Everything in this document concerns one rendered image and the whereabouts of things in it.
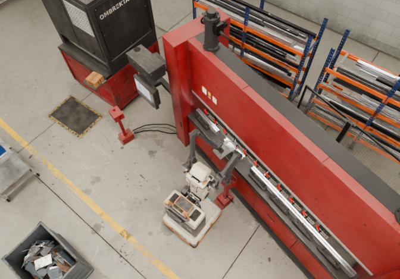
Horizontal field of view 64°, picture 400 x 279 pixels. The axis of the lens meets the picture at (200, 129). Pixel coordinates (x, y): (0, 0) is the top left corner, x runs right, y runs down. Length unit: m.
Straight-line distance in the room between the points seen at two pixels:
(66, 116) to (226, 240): 3.68
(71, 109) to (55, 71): 1.15
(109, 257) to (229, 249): 1.73
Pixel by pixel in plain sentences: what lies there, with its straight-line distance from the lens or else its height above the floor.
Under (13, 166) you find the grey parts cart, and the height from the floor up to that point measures 0.33.
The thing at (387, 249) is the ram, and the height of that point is 1.96.
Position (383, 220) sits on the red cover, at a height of 2.27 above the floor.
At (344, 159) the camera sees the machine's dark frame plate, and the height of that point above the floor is 2.30.
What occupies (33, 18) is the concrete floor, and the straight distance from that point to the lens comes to 8.94.
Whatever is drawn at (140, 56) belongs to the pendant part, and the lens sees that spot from 4.23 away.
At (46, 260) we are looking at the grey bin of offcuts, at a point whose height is 0.59.
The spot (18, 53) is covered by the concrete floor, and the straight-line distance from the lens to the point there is 8.14.
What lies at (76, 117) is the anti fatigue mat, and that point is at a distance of 6.37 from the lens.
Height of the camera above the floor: 4.83
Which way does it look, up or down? 57 degrees down
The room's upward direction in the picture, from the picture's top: 2 degrees counter-clockwise
